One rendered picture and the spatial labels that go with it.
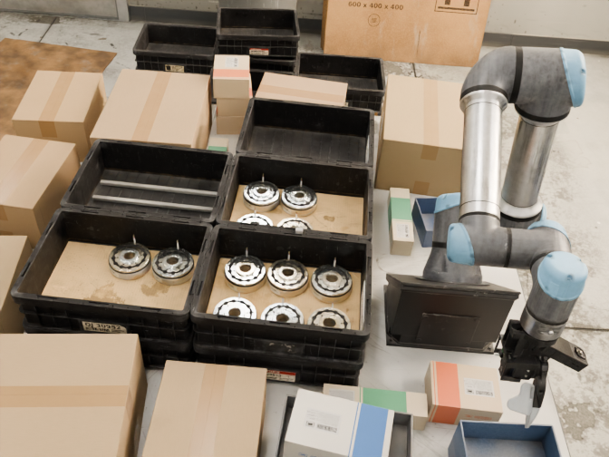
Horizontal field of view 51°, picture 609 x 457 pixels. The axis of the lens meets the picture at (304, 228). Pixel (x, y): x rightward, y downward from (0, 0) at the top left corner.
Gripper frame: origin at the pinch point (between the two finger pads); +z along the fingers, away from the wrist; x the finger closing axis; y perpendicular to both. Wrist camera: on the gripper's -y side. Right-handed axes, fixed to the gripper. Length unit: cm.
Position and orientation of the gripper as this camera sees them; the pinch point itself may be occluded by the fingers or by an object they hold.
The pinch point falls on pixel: (521, 396)
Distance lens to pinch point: 139.2
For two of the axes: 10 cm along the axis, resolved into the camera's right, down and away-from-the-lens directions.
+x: -0.5, 6.2, -7.8
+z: -0.6, 7.8, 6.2
